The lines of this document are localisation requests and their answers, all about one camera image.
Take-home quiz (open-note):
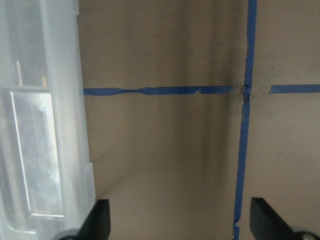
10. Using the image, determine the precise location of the brown paper table cover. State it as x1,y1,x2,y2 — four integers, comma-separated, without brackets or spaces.
77,0,320,240

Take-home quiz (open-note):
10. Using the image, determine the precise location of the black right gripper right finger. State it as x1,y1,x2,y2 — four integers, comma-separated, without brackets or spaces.
250,197,320,240

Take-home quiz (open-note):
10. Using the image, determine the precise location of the clear plastic storage box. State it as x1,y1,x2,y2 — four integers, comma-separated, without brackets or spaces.
0,0,96,240

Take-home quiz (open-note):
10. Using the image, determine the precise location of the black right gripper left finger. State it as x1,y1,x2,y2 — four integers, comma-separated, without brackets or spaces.
57,199,111,240

